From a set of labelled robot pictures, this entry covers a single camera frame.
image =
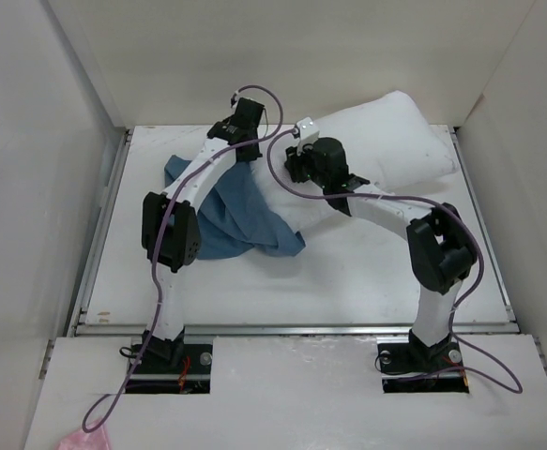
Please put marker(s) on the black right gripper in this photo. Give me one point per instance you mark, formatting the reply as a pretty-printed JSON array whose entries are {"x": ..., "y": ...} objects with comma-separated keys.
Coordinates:
[{"x": 293, "y": 162}]

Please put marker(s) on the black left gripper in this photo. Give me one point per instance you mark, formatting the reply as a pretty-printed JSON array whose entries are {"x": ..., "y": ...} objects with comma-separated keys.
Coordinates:
[{"x": 254, "y": 134}]

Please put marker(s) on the white pillow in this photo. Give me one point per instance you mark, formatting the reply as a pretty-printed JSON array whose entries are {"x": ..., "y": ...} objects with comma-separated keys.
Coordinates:
[{"x": 387, "y": 141}]

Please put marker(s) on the blue fabric pillowcase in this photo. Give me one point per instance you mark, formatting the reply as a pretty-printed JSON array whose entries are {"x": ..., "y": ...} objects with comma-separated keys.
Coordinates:
[{"x": 234, "y": 219}]

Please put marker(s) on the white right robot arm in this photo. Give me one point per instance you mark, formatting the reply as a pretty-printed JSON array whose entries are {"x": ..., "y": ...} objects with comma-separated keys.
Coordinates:
[{"x": 442, "y": 250}]

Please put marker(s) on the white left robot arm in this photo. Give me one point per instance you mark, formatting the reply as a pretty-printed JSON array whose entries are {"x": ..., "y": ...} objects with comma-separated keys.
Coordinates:
[{"x": 170, "y": 229}]

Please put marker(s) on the pink plastic bag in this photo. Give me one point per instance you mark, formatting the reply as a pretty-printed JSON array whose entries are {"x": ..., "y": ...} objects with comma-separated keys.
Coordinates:
[{"x": 80, "y": 440}]

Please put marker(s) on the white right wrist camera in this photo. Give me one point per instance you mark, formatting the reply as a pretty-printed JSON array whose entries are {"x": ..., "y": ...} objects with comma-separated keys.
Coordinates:
[{"x": 307, "y": 133}]

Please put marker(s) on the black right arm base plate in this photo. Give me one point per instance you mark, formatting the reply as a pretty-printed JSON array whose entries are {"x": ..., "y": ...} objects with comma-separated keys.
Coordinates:
[{"x": 407, "y": 370}]

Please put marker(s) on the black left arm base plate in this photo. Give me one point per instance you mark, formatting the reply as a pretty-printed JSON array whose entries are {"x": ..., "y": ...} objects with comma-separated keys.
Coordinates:
[{"x": 188, "y": 373}]

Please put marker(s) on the aluminium front rail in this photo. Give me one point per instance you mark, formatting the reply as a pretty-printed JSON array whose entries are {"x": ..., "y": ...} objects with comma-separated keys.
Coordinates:
[{"x": 245, "y": 330}]

